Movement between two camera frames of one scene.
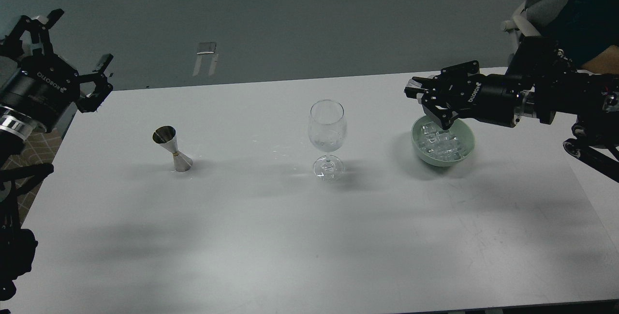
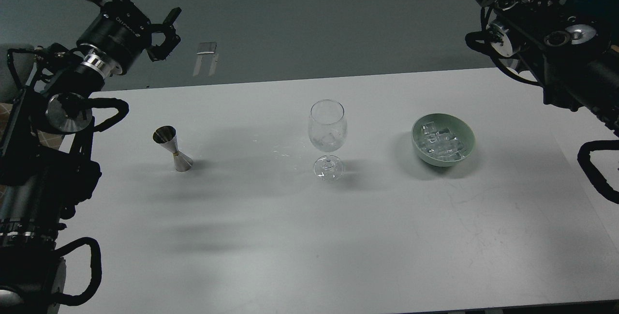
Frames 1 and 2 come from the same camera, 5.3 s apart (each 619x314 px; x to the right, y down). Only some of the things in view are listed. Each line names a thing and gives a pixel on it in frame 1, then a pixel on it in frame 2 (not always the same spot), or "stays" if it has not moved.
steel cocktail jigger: (166, 137) stays
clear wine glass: (327, 127) stays
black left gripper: (43, 88) to (119, 30)
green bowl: (437, 147) stays
